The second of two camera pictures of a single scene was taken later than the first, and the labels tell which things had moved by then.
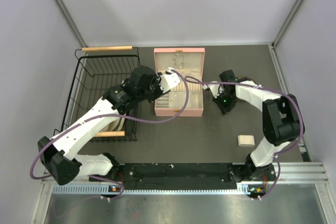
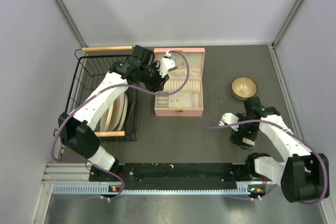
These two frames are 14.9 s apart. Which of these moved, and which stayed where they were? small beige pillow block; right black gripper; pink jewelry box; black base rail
Moved: right black gripper
Stayed: pink jewelry box; black base rail; small beige pillow block
